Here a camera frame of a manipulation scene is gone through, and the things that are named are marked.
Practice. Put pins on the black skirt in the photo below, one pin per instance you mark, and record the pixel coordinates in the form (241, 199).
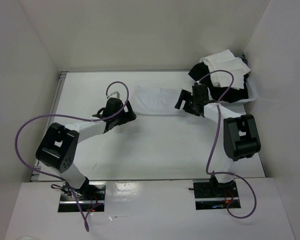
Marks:
(233, 95)

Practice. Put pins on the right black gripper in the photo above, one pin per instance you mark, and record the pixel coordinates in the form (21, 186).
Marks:
(186, 95)

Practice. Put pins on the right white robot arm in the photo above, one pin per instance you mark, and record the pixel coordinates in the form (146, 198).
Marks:
(236, 135)

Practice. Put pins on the light white skirt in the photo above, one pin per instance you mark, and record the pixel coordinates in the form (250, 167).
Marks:
(155, 101)

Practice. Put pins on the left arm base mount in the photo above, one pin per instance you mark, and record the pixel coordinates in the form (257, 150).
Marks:
(93, 201)

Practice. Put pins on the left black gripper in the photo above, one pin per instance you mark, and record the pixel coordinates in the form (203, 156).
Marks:
(127, 116)

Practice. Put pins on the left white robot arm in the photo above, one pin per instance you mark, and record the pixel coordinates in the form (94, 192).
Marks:
(58, 147)

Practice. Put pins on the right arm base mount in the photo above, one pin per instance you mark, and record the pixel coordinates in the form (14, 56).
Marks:
(209, 194)

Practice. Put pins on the white plastic laundry basket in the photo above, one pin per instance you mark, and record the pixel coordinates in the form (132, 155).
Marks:
(252, 92)

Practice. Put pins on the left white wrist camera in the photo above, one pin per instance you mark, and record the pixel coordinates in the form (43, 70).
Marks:
(115, 95)

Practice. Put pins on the cream white skirt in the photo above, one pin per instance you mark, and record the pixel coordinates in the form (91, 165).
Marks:
(225, 60)

